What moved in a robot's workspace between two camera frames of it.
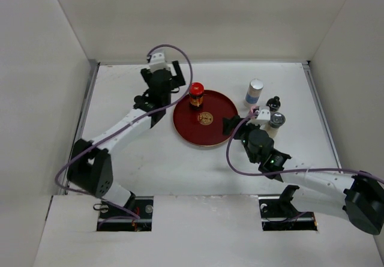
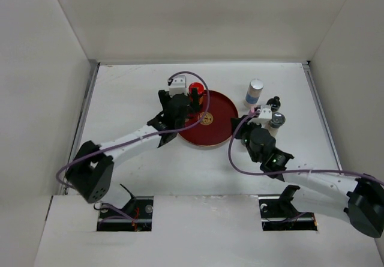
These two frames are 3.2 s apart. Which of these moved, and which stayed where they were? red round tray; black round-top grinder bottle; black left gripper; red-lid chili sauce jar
Moved: black left gripper
Stayed: red-lid chili sauce jar; black round-top grinder bottle; red round tray
